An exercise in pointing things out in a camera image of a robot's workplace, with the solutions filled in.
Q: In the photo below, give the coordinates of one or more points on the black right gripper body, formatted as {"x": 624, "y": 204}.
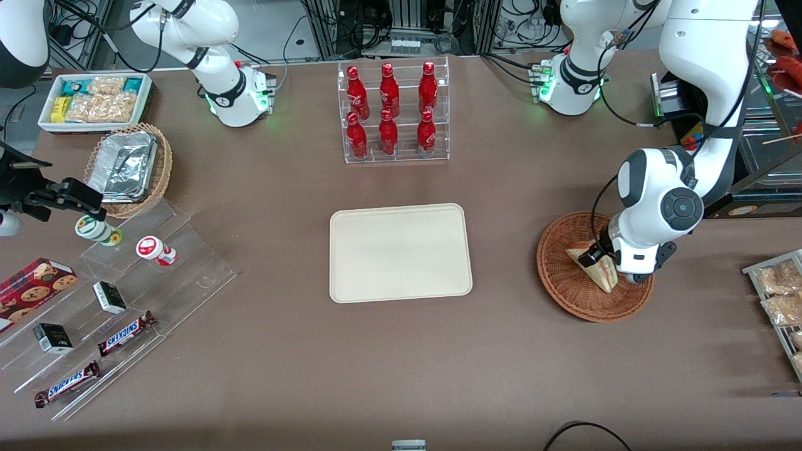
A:
{"x": 14, "y": 186}

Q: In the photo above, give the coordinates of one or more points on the triangular sandwich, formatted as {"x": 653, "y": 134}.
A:
{"x": 601, "y": 280}

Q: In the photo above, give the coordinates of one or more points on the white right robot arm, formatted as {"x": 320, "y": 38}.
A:
{"x": 219, "y": 25}

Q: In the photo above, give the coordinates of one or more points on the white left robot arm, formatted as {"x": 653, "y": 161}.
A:
{"x": 708, "y": 50}

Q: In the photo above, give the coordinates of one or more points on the silver foil tray stack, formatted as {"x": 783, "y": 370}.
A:
{"x": 122, "y": 166}

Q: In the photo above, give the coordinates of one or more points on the brown round wicker basket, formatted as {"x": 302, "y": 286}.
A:
{"x": 564, "y": 294}

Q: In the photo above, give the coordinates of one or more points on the light tan wicker basket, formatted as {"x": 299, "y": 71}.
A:
{"x": 163, "y": 163}

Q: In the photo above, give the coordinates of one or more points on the grey metal rack tray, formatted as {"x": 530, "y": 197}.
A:
{"x": 775, "y": 329}

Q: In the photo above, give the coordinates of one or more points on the beige plastic tray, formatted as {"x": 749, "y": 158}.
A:
{"x": 401, "y": 254}

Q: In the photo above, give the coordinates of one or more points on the green sunflower lid cup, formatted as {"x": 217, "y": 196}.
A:
{"x": 95, "y": 228}

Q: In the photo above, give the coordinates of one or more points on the red plaid cookie box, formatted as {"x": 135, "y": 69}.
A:
{"x": 34, "y": 291}

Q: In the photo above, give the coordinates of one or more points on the red lid cup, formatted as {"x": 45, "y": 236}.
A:
{"x": 151, "y": 248}

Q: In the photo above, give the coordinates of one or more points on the yellow snack packet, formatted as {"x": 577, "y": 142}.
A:
{"x": 59, "y": 109}

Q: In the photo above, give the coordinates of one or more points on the clear cracker bag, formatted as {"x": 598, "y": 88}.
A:
{"x": 100, "y": 108}
{"x": 106, "y": 84}

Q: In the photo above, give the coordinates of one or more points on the small black box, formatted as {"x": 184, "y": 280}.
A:
{"x": 52, "y": 338}
{"x": 109, "y": 297}

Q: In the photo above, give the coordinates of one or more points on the teal snack packet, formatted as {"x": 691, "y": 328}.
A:
{"x": 74, "y": 88}
{"x": 133, "y": 84}

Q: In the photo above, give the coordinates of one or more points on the clear pastry bag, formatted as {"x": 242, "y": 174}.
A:
{"x": 786, "y": 310}
{"x": 798, "y": 363}
{"x": 797, "y": 340}
{"x": 780, "y": 279}

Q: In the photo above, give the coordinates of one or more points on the white rectangular snack bin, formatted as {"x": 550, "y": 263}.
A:
{"x": 147, "y": 94}

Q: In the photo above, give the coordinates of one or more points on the clear acrylic stepped shelf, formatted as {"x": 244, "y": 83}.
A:
{"x": 188, "y": 275}

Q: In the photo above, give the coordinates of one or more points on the Snickers chocolate bar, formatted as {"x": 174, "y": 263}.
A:
{"x": 66, "y": 383}
{"x": 125, "y": 334}

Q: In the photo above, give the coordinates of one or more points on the red cola bottle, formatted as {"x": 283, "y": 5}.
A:
{"x": 388, "y": 136}
{"x": 428, "y": 91}
{"x": 357, "y": 139}
{"x": 357, "y": 94}
{"x": 389, "y": 91}
{"x": 426, "y": 136}

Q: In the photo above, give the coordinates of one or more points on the clear acrylic bottle rack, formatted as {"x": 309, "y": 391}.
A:
{"x": 404, "y": 134}

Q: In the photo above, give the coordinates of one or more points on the white power strip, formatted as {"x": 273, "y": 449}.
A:
{"x": 413, "y": 46}

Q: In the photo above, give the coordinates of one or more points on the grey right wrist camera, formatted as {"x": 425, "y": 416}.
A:
{"x": 9, "y": 224}

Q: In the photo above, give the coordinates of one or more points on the grey metal bracket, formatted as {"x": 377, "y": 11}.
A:
{"x": 408, "y": 446}

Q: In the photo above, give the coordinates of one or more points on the aluminium frame rack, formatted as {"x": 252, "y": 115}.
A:
{"x": 326, "y": 28}

